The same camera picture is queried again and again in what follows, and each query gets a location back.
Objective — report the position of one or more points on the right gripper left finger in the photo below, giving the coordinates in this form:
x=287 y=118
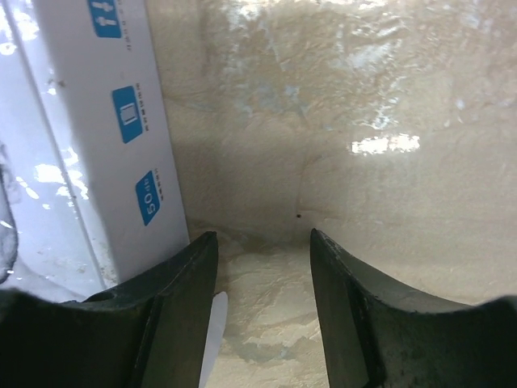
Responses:
x=149 y=331

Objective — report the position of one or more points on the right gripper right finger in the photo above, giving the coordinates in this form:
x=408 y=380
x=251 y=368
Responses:
x=379 y=332

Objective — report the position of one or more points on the white clipper kit box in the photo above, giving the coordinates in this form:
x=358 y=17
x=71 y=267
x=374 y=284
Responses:
x=90 y=195

